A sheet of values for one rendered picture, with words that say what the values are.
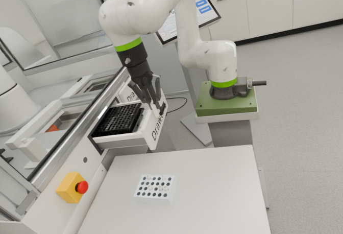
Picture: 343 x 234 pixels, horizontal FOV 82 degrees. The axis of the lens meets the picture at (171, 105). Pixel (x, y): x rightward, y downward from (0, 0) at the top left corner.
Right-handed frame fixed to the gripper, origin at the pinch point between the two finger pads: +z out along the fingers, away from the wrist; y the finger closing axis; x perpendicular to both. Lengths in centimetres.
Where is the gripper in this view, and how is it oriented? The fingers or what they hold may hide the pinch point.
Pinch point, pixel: (155, 108)
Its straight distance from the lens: 79.0
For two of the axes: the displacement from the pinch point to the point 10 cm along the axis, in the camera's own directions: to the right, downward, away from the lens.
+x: 1.7, -5.8, 8.0
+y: 9.4, -1.5, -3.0
